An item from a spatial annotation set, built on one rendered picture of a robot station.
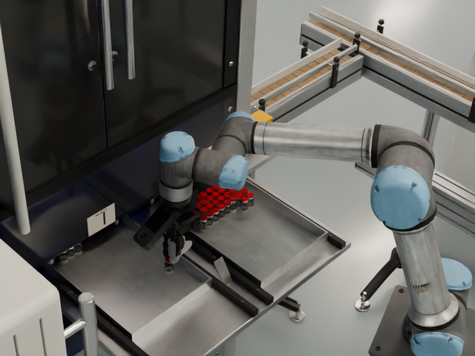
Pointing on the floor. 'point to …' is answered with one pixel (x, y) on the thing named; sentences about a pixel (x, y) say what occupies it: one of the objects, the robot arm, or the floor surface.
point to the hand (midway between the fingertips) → (167, 258)
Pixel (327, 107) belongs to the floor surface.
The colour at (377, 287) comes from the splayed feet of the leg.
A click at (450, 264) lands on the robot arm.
